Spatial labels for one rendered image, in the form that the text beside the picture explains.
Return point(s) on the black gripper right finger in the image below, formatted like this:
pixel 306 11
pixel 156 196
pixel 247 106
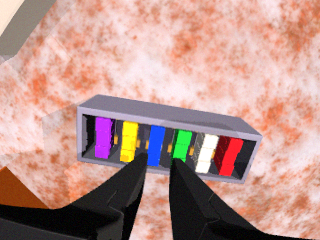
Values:
pixel 199 214

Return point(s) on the green fuse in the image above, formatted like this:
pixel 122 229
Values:
pixel 180 144

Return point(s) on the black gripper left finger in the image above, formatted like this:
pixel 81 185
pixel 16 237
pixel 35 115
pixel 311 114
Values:
pixel 106 213

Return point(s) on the yellow fuse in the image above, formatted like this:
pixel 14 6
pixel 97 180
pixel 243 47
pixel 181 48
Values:
pixel 128 144

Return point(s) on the grey fuse block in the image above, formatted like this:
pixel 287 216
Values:
pixel 222 147

